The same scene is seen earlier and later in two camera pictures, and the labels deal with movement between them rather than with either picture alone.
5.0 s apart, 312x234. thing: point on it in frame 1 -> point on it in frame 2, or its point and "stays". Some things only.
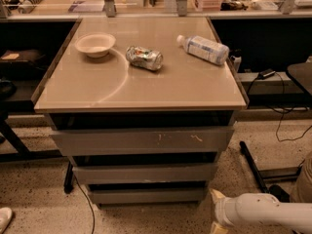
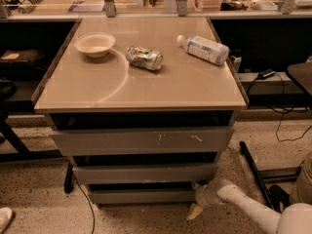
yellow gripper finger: x=216 y=193 -> x=194 y=185
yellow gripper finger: x=216 y=229 -> x=194 y=211
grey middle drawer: x=143 y=174 stays
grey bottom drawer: x=176 y=195 stays
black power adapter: x=262 y=75 stays
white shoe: x=5 y=217 stays
